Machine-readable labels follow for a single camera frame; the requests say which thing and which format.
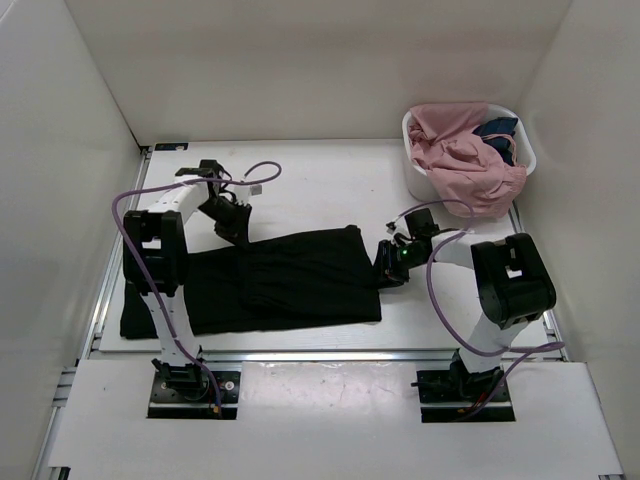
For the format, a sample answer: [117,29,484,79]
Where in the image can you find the white plastic basket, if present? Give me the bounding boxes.
[401,104,537,202]

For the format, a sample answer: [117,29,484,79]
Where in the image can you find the black trousers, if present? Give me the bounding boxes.
[118,225,384,341]

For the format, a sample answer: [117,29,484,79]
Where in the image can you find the dark blue garment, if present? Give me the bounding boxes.
[473,117,519,166]

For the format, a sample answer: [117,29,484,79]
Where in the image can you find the aluminium frame rail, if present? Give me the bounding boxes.
[84,349,564,363]

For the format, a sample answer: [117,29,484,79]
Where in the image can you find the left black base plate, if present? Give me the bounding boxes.
[147,371,241,420]

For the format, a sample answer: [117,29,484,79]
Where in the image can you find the purple cable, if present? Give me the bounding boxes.
[110,160,284,409]
[384,198,566,416]

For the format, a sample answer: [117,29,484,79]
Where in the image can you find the blue white label sticker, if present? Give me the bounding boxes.
[154,142,189,152]

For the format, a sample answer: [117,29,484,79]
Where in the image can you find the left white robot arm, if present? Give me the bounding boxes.
[119,160,252,413]

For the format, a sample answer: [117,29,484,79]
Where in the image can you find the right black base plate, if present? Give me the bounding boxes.
[411,369,516,423]

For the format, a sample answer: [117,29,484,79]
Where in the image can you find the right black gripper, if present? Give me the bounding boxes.
[364,239,428,290]

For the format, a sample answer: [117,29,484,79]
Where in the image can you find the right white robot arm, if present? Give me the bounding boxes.
[374,208,557,400]

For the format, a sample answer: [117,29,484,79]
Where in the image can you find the pink garment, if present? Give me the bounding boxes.
[409,102,527,218]

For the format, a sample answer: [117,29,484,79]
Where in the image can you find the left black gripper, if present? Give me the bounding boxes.
[196,197,252,251]

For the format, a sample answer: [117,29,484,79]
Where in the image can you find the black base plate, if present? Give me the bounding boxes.
[411,369,516,423]
[147,371,241,420]

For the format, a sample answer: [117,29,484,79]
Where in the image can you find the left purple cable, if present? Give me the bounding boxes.
[110,160,284,409]

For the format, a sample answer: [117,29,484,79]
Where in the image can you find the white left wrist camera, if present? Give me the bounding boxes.
[234,183,263,204]

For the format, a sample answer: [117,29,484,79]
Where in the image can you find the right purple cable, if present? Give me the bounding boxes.
[384,198,566,416]

